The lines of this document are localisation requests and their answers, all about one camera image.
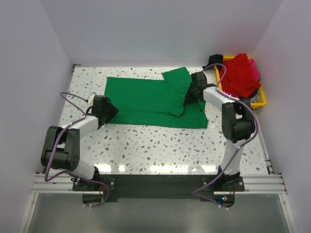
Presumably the yellow plastic bin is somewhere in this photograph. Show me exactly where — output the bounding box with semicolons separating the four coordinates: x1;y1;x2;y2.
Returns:
212;53;266;109

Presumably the grey garment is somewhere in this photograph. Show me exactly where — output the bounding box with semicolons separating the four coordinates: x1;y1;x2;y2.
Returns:
248;89;261;103

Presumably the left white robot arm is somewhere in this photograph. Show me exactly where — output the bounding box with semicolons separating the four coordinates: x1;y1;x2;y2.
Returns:
41;95;119;190

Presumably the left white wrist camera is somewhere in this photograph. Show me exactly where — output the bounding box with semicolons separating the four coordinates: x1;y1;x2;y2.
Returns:
87;92;97;105

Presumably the green t shirt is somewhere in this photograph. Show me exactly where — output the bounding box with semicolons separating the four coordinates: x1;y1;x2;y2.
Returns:
104;67;208;129

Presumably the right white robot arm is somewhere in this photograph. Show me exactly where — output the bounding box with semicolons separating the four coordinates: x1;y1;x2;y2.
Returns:
185;72;258;191

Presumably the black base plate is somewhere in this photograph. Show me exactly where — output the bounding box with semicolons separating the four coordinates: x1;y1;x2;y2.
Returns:
71;174;245;204

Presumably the red t shirt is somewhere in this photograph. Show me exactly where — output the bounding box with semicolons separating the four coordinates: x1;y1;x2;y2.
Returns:
218;53;262;99

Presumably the aluminium rail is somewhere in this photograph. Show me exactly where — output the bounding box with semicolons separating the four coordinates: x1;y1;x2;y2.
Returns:
31;174;287;194

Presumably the black garment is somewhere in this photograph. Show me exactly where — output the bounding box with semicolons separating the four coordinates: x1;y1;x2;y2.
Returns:
202;54;224;69

